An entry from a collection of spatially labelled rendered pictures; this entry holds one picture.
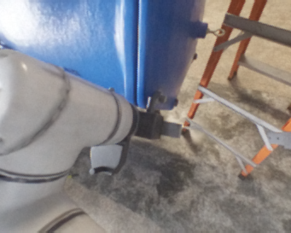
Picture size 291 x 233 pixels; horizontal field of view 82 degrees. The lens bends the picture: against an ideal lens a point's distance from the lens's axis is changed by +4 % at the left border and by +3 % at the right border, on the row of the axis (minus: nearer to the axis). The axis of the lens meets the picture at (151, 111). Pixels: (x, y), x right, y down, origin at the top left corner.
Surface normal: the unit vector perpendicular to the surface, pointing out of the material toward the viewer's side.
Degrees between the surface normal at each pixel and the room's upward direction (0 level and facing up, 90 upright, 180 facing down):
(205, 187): 0
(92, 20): 56
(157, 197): 0
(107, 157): 25
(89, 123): 86
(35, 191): 76
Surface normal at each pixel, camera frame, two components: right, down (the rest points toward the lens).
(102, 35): -0.42, 0.49
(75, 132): 0.83, 0.40
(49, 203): 0.39, -0.91
